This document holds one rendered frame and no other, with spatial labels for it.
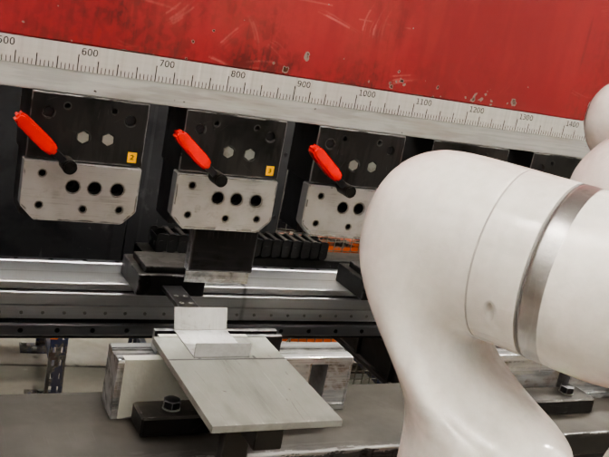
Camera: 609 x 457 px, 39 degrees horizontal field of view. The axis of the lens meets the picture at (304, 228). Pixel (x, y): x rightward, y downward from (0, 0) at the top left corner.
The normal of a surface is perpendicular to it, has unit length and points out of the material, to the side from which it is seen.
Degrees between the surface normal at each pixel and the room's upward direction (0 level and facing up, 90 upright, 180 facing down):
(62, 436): 0
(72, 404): 0
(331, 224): 90
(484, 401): 31
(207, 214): 90
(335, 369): 90
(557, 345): 120
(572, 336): 108
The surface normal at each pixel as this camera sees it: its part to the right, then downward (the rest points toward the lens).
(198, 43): 0.42, 0.30
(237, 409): 0.18, -0.95
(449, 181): -0.28, -0.66
